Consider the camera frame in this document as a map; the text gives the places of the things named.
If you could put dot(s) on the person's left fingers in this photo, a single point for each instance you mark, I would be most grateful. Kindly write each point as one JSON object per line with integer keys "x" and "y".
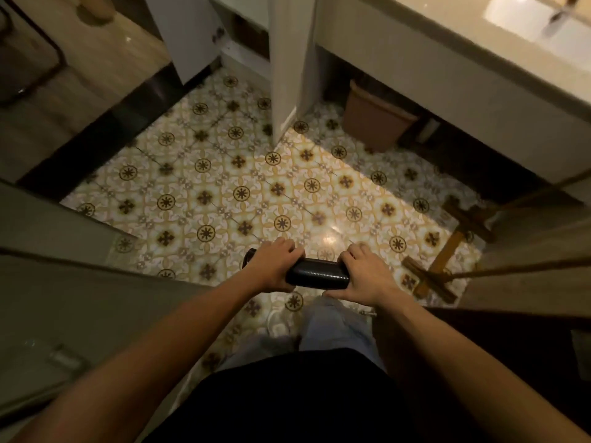
{"x": 287, "y": 250}

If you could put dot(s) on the person's black shirt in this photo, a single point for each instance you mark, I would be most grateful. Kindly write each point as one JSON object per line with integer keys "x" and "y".
{"x": 304, "y": 401}

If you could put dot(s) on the brown plastic waste bin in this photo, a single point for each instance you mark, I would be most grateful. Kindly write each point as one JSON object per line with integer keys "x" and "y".
{"x": 374, "y": 118}

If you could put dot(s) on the glass shower door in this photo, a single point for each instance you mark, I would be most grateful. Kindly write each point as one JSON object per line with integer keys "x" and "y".
{"x": 55, "y": 290}

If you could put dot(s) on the person's left forearm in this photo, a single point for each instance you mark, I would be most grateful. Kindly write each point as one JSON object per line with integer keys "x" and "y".
{"x": 152, "y": 359}

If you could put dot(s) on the wooden towel rack stand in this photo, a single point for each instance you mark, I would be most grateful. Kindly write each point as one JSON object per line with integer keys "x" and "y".
{"x": 443, "y": 253}

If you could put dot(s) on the white sink basin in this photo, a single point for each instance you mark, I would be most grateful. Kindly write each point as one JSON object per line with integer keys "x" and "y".
{"x": 540, "y": 27}

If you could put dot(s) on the white cabinet door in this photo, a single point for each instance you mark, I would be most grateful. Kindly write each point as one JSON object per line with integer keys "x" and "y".
{"x": 189, "y": 36}

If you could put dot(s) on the person's right forearm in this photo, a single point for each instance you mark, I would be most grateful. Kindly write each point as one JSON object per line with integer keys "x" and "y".
{"x": 466, "y": 369}

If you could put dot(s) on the person's right thumb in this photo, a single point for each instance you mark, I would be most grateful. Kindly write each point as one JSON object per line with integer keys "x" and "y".
{"x": 333, "y": 293}

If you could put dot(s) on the person's right hand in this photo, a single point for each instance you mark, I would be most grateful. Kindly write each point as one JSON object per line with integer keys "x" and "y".
{"x": 369, "y": 276}

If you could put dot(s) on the chrome faucet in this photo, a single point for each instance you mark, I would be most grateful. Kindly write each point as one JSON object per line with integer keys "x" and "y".
{"x": 559, "y": 13}

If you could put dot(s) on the white vanity cabinet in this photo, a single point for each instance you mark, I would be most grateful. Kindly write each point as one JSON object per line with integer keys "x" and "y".
{"x": 461, "y": 82}

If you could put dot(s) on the person's left hand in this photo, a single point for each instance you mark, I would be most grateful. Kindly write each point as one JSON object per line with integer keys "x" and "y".
{"x": 270, "y": 267}

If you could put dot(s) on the person's blue jeans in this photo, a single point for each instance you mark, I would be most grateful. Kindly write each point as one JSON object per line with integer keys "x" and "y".
{"x": 332, "y": 325}

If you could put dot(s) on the person's white shoe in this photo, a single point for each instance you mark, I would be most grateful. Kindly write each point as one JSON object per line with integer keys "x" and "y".
{"x": 279, "y": 325}

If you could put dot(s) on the black cylindrical case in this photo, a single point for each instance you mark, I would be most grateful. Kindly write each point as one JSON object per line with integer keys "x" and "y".
{"x": 318, "y": 273}

